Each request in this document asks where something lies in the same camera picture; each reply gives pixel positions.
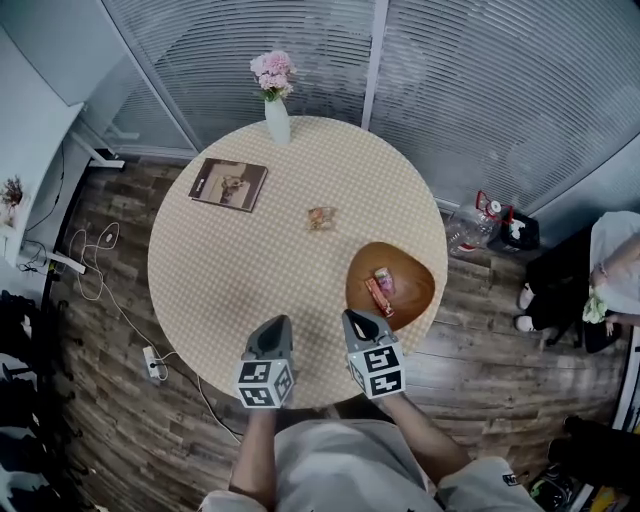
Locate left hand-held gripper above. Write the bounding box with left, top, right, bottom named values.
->
left=233, top=314, right=296, bottom=410

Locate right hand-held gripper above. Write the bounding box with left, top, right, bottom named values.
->
left=341, top=308, right=405, bottom=400

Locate long red snack bar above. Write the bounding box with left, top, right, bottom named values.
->
left=363, top=278, right=396, bottom=319

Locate brown wooden bowl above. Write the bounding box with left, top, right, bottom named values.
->
left=344, top=241, right=436, bottom=332

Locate orange snack packet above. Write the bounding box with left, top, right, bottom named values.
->
left=307, top=205, right=337, bottom=232

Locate person's right forearm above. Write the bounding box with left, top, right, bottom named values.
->
left=379, top=394, right=471, bottom=494

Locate person's left forearm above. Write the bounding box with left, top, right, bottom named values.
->
left=229, top=407, right=279, bottom=506

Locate round table with checkered cloth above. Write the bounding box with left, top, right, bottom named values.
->
left=147, top=115, right=449, bottom=410

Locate person's white clothing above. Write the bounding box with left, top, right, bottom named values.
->
left=197, top=418, right=546, bottom=512

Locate brown book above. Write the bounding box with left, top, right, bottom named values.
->
left=188, top=157, right=269, bottom=214

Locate small black bag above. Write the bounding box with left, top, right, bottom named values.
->
left=487, top=212, right=541, bottom=254

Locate white vase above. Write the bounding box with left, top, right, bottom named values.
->
left=263, top=97, right=292, bottom=146

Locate white flower bunch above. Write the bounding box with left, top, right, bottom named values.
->
left=582, top=294, right=609, bottom=325

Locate black office chair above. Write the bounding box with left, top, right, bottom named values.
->
left=0, top=389, right=96, bottom=512
left=0, top=289, right=84, bottom=401

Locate black metal shelf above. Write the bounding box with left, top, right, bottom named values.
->
left=612, top=327, right=640, bottom=432

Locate pink flower bunch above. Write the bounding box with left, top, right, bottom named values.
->
left=249, top=49, right=298, bottom=103

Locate white desk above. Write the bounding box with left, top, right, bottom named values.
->
left=0, top=99, right=126, bottom=275

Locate small reddish dried plant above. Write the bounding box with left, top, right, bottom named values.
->
left=0, top=174, right=25, bottom=209

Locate black cable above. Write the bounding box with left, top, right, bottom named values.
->
left=154, top=357, right=251, bottom=436

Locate clear water bottle red handle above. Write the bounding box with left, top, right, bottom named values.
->
left=444, top=189, right=515, bottom=257

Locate white power strip with cable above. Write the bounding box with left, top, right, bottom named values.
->
left=67, top=221, right=244, bottom=444

